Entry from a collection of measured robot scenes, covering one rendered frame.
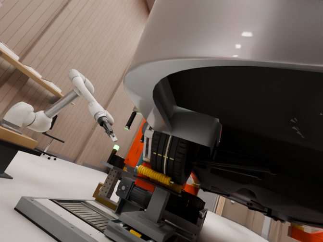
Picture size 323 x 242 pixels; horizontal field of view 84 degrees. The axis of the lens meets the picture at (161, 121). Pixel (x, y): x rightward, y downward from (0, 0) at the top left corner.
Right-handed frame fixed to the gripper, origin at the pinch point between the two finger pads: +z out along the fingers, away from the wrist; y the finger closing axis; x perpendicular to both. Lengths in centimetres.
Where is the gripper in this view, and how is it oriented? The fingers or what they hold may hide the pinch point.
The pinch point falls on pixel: (113, 138)
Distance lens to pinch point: 136.4
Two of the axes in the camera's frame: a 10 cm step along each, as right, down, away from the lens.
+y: 2.0, -7.1, -6.7
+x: 7.9, -2.9, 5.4
